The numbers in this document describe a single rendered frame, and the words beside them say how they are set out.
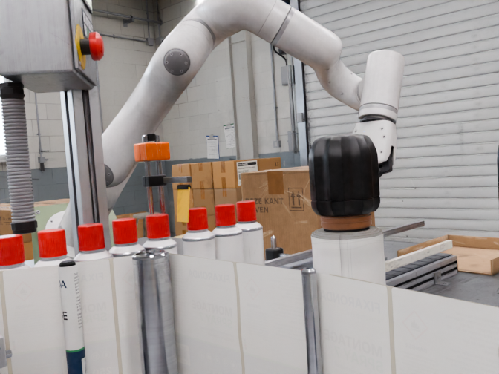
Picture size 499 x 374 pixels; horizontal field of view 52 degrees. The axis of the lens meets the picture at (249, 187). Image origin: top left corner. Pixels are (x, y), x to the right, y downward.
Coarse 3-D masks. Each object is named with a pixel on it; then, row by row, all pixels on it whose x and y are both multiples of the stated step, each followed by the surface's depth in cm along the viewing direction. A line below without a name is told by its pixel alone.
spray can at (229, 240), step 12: (228, 204) 85; (216, 216) 84; (228, 216) 83; (216, 228) 84; (228, 228) 83; (216, 240) 83; (228, 240) 82; (240, 240) 83; (216, 252) 83; (228, 252) 82; (240, 252) 83
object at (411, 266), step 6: (426, 258) 127; (432, 258) 127; (438, 258) 126; (408, 264) 122; (414, 264) 122; (420, 264) 121; (426, 264) 122; (396, 270) 117; (402, 270) 117; (408, 270) 116; (390, 276) 112; (396, 276) 113
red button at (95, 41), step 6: (90, 36) 68; (96, 36) 69; (84, 42) 69; (90, 42) 68; (96, 42) 68; (102, 42) 70; (84, 48) 69; (90, 48) 68; (96, 48) 69; (102, 48) 70; (84, 54) 70; (90, 54) 70; (96, 54) 69; (102, 54) 70; (96, 60) 70
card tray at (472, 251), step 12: (432, 240) 158; (444, 240) 163; (456, 240) 162; (468, 240) 160; (480, 240) 157; (492, 240) 154; (408, 252) 148; (444, 252) 155; (456, 252) 153; (468, 252) 152; (480, 252) 151; (492, 252) 150; (468, 264) 137; (480, 264) 136; (492, 264) 126
